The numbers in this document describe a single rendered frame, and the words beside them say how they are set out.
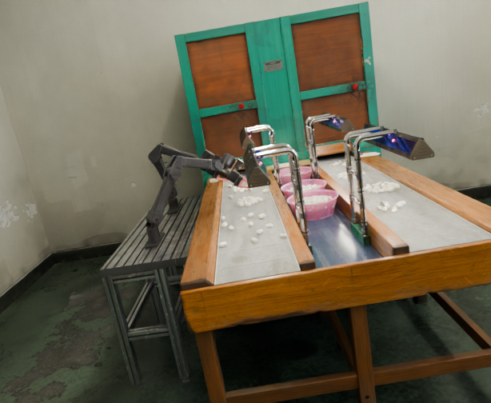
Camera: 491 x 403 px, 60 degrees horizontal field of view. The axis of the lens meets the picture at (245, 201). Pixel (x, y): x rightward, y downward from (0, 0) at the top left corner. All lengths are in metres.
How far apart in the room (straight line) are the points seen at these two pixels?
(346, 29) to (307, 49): 0.30
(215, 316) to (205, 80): 2.02
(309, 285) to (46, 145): 3.35
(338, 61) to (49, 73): 2.53
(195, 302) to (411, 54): 3.21
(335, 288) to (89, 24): 3.32
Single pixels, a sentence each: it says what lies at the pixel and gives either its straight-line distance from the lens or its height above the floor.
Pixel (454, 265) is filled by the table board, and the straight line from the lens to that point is 1.64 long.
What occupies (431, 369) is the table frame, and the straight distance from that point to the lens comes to 1.90.
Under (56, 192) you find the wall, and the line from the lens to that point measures 4.47.
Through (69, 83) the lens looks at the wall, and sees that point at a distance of 4.26.
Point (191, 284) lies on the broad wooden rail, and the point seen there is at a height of 0.76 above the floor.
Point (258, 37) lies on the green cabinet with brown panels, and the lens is 3.20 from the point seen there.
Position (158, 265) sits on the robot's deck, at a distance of 2.05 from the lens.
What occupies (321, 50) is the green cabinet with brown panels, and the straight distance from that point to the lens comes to 3.25.
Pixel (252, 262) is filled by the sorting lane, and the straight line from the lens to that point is 1.62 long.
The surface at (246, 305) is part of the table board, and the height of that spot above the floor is 0.65.
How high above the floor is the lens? 1.37
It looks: 15 degrees down
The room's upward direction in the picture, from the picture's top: 10 degrees counter-clockwise
